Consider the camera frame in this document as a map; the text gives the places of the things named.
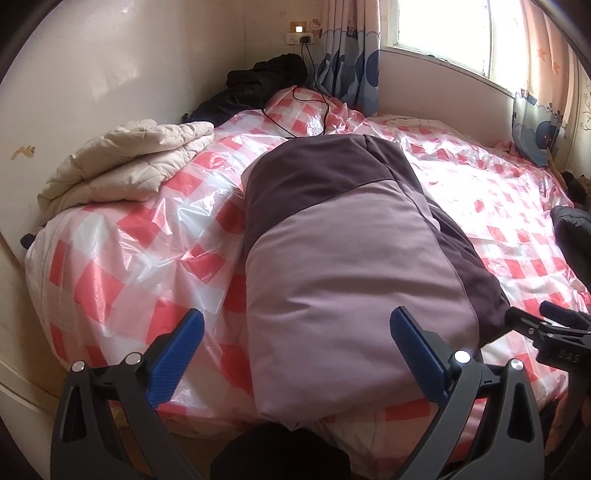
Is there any beige quilted blanket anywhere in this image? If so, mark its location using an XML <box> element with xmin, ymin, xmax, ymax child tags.
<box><xmin>38</xmin><ymin>119</ymin><xmax>214</xmax><ymax>222</ymax></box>

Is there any black clothing pile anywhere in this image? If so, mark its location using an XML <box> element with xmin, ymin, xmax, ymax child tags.
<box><xmin>182</xmin><ymin>53</ymin><xmax>308</xmax><ymax>127</ymax></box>

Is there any blue patterned pink curtain right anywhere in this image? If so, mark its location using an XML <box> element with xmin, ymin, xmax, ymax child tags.
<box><xmin>512</xmin><ymin>1</ymin><xmax>580</xmax><ymax>167</ymax></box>

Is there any red white checkered bed cover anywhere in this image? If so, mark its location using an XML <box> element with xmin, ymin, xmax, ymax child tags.
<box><xmin>25</xmin><ymin>89</ymin><xmax>590</xmax><ymax>435</ymax></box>

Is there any window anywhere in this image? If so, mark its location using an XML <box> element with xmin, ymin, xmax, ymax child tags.
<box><xmin>381</xmin><ymin>0</ymin><xmax>529</xmax><ymax>93</ymax></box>

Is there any blue patterned pink curtain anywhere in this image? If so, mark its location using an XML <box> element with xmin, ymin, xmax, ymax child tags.
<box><xmin>512</xmin><ymin>1</ymin><xmax>580</xmax><ymax>167</ymax></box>
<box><xmin>314</xmin><ymin>0</ymin><xmax>381</xmax><ymax>116</ymax></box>

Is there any blue patterned pink curtain left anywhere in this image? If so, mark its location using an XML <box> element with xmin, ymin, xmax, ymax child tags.
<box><xmin>314</xmin><ymin>0</ymin><xmax>381</xmax><ymax>116</ymax></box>

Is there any wall power socket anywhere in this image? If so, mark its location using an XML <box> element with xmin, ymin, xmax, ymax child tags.
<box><xmin>284</xmin><ymin>19</ymin><xmax>322</xmax><ymax>46</ymax></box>

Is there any black charging cable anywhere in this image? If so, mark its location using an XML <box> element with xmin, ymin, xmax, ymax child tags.
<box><xmin>261</xmin><ymin>43</ymin><xmax>332</xmax><ymax>139</ymax></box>

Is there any lilac and purple padded jacket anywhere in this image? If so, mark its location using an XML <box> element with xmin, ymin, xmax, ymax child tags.
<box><xmin>242</xmin><ymin>135</ymin><xmax>510</xmax><ymax>426</ymax></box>

